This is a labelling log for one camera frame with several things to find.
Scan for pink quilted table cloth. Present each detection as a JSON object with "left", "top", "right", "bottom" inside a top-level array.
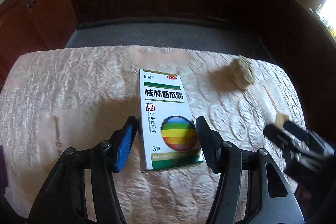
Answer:
[{"left": 1, "top": 46, "right": 305, "bottom": 223}]

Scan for crumpled beige paper ball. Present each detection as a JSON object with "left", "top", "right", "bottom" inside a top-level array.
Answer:
[{"left": 230, "top": 55, "right": 255, "bottom": 90}]

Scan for white green medicine box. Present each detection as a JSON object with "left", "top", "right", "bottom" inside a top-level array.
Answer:
[{"left": 138, "top": 69, "right": 203, "bottom": 172}]

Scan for dark wooden kitchen cabinets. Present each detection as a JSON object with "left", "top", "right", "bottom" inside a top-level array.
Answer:
[{"left": 1, "top": 0, "right": 335, "bottom": 70}]

